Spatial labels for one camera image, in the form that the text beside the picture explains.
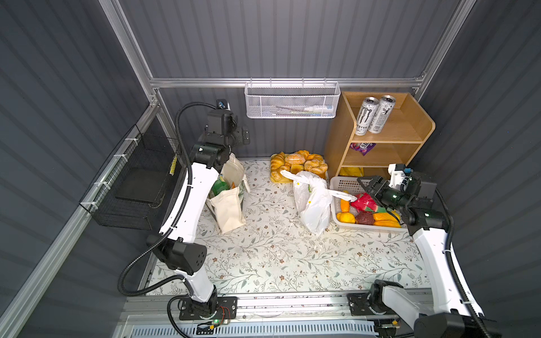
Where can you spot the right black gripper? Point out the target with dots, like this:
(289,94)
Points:
(376,181)

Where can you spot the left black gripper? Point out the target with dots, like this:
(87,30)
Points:
(240,134)

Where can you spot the green snack bag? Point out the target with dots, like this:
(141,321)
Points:
(219,186)

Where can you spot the white plastic produce basket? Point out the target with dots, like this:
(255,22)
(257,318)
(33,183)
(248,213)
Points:
(351,186)

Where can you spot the beige canvas tote bag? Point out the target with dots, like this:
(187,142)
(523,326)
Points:
(227,206)

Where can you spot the white plastic grocery bag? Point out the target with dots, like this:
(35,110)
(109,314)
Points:
(313,200)

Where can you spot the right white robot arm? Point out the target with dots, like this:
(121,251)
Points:
(455,312)

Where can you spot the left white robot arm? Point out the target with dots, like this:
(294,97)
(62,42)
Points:
(214,177)

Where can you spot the yellow toy banana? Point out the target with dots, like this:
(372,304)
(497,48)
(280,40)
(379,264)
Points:
(389,220)

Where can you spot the pink toy dragon fruit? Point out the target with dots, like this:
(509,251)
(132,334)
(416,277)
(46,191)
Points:
(365,203)

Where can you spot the dark red toy fruit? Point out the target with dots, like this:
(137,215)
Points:
(364,218)

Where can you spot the yellow snack bag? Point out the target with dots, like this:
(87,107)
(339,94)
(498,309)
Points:
(351,172)

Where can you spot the purple snack packet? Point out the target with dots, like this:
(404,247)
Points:
(363,148)

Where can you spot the wooden shelf unit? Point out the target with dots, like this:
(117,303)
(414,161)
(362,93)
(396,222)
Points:
(405,132)

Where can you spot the tray of bread rolls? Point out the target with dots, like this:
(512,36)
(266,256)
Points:
(296,162)

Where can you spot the white Monster can right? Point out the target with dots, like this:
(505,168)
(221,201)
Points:
(385,107)

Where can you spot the white monster can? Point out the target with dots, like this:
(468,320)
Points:
(365,116)
(385,107)

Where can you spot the toothpaste tube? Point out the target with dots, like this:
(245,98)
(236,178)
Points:
(320,109)

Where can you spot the white Monster can left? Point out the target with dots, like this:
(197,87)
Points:
(365,116)

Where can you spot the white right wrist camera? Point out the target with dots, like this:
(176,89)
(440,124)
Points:
(399,174)

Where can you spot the white wire wall basket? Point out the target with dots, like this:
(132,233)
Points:
(287,99)

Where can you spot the black wire wall basket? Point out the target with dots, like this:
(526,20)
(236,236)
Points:
(134,188)

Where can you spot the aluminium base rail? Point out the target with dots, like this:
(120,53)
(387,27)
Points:
(260,307)

